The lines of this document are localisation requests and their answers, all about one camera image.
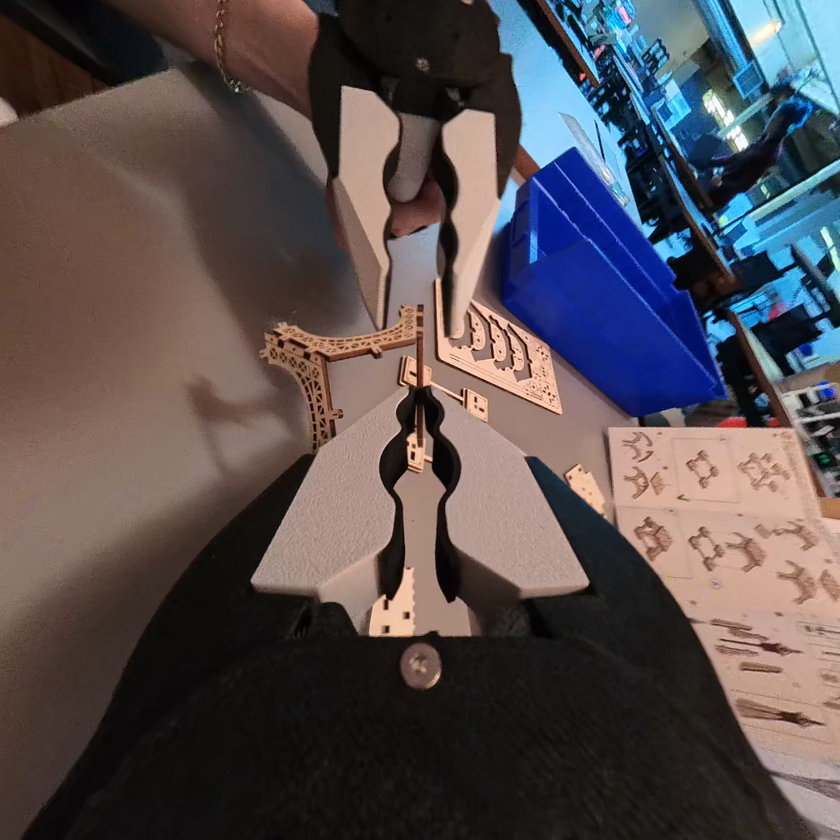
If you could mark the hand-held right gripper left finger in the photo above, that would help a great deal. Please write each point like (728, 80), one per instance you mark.
(328, 518)

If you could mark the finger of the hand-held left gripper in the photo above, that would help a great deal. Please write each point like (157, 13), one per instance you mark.
(476, 170)
(364, 164)

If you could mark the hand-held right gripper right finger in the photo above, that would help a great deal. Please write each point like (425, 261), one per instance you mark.
(512, 518)

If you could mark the wooden lattice tower side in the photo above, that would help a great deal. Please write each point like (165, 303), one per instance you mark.
(315, 354)
(418, 348)

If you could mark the person's left forearm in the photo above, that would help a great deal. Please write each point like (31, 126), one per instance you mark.
(275, 39)

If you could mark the person's left hand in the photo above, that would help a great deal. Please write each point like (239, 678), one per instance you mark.
(417, 210)

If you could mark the wooden cross-shaped plate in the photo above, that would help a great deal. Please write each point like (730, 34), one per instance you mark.
(586, 489)

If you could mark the wooden sheet with arch cutouts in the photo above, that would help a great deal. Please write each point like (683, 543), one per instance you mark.
(525, 374)

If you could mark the blue plastic bin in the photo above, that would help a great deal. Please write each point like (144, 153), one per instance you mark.
(604, 295)

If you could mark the paper instruction sheet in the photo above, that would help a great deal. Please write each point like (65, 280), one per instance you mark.
(722, 525)

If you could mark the wooden square frame with pads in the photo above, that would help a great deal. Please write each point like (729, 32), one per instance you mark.
(474, 403)

